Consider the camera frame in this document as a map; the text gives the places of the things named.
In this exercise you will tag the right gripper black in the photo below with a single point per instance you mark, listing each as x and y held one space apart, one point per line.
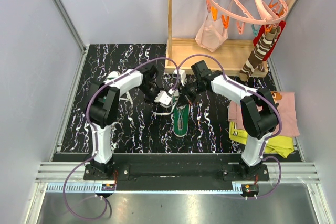
184 92

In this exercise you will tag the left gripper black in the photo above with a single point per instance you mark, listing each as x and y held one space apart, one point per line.
151 99

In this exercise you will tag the green sneaker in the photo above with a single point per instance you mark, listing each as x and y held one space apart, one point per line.
180 115
111 76

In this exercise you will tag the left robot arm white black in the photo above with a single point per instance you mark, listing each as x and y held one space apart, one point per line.
102 107

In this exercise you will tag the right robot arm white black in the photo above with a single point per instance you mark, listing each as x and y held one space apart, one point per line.
259 113

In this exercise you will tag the pink mesh laundry bag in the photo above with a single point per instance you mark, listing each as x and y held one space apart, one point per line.
212 34

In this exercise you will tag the brown white striped sock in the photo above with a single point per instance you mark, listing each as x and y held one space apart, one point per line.
255 59

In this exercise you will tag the red cloth on hanger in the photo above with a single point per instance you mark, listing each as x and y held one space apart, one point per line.
280 27

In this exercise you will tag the pink shirt with pixel character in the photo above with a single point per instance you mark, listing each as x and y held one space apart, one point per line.
285 103

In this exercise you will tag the pink round clothes peg hanger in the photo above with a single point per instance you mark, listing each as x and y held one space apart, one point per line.
267 13

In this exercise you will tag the yellow folded garment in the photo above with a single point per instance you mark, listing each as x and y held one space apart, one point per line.
281 145

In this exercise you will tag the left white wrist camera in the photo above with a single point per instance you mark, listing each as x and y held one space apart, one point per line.
163 99

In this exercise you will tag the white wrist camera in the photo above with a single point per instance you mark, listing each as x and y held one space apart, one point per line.
163 99
180 75

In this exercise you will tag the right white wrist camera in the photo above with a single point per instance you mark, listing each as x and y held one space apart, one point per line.
180 75

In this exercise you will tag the wooden drying rack frame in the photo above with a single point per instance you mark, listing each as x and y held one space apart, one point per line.
231 54

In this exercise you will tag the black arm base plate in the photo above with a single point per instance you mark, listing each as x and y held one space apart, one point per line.
225 171

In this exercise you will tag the aluminium rail frame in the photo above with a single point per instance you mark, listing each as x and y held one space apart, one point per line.
68 177

